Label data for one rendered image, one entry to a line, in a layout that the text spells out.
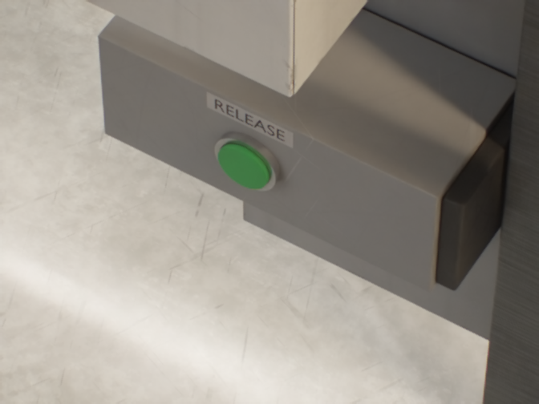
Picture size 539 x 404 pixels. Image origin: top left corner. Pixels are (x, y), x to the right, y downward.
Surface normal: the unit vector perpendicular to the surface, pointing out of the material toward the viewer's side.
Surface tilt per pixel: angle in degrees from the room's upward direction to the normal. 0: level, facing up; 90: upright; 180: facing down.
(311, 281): 0
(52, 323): 0
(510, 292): 90
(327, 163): 90
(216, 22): 90
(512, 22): 90
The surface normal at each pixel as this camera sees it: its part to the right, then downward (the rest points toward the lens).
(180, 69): 0.00, -0.60
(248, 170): -0.52, 0.68
